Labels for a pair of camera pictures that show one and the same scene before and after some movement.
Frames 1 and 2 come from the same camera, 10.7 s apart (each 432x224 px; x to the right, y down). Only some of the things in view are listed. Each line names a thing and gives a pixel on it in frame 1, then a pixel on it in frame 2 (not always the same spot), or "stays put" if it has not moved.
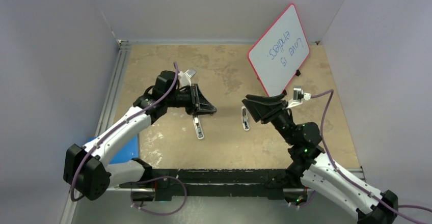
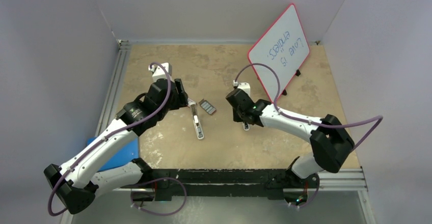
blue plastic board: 126,152 stays put
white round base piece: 299,95 → 244,86
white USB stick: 198,129 stays put
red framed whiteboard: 277,57 stays put
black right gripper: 265,109 → 236,117
